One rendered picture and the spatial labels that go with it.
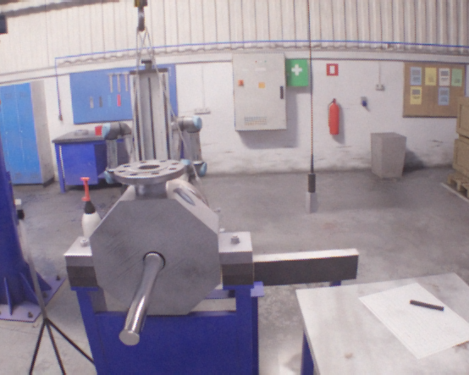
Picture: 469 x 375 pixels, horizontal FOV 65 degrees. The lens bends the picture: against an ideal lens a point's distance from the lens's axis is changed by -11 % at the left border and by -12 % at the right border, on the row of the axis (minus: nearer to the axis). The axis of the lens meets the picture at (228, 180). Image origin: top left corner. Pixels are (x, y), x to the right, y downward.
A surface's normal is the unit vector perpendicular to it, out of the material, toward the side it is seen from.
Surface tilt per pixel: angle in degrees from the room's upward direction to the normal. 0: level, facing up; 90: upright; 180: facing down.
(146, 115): 90
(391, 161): 93
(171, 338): 90
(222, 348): 90
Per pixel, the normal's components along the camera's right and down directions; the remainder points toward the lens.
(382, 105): -0.02, 0.27
